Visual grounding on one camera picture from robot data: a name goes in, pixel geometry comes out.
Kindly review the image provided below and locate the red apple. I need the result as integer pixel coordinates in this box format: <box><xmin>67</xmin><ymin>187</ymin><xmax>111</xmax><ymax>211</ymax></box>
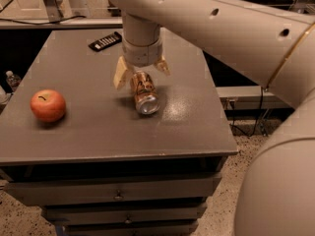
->
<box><xmin>30</xmin><ymin>89</ymin><xmax>66</xmax><ymax>123</ymax></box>

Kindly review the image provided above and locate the top cabinet drawer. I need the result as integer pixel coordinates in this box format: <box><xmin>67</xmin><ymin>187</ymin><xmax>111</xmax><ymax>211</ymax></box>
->
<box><xmin>4</xmin><ymin>173</ymin><xmax>221</xmax><ymax>206</ymax></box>

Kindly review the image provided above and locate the clear plastic water bottle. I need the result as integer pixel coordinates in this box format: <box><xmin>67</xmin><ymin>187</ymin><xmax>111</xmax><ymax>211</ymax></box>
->
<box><xmin>6</xmin><ymin>71</ymin><xmax>22</xmax><ymax>92</ymax></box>

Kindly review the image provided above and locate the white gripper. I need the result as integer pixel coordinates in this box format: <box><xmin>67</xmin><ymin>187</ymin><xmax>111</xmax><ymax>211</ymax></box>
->
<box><xmin>113</xmin><ymin>37</ymin><xmax>170</xmax><ymax>89</ymax></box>

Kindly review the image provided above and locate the cabinet drawer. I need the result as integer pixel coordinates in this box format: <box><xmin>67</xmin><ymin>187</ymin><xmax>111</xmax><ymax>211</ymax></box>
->
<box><xmin>42</xmin><ymin>202</ymin><xmax>207</xmax><ymax>225</ymax></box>
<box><xmin>4</xmin><ymin>173</ymin><xmax>221</xmax><ymax>206</ymax></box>
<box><xmin>66</xmin><ymin>219</ymin><xmax>198</xmax><ymax>236</ymax></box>

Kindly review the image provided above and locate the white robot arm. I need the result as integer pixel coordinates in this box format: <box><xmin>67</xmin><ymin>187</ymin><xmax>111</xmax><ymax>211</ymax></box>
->
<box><xmin>109</xmin><ymin>0</ymin><xmax>315</xmax><ymax>236</ymax></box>

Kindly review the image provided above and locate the black power cable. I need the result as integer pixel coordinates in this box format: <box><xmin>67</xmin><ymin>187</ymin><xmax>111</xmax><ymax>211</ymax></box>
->
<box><xmin>228</xmin><ymin>86</ymin><xmax>269</xmax><ymax>138</ymax></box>

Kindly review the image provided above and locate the middle cabinet drawer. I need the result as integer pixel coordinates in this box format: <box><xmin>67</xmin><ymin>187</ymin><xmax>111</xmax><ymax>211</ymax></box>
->
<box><xmin>42</xmin><ymin>202</ymin><xmax>207</xmax><ymax>225</ymax></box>

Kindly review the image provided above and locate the bottom cabinet drawer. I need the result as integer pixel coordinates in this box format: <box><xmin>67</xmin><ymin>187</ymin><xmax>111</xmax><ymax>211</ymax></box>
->
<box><xmin>66</xmin><ymin>219</ymin><xmax>198</xmax><ymax>236</ymax></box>

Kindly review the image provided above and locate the grey drawer cabinet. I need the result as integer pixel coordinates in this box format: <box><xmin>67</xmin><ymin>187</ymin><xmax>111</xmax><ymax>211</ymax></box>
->
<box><xmin>0</xmin><ymin>27</ymin><xmax>238</xmax><ymax>236</ymax></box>

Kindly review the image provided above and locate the black remote control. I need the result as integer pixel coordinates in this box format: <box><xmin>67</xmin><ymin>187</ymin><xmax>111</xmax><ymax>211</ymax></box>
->
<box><xmin>89</xmin><ymin>31</ymin><xmax>122</xmax><ymax>52</ymax></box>

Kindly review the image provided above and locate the aluminium frame rail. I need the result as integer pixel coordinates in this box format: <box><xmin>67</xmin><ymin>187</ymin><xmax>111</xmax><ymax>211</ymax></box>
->
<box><xmin>0</xmin><ymin>16</ymin><xmax>122</xmax><ymax>30</ymax></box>

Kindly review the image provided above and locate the orange soda can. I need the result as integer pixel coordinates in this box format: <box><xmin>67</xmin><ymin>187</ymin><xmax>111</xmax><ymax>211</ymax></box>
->
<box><xmin>130</xmin><ymin>71</ymin><xmax>159</xmax><ymax>115</ymax></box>

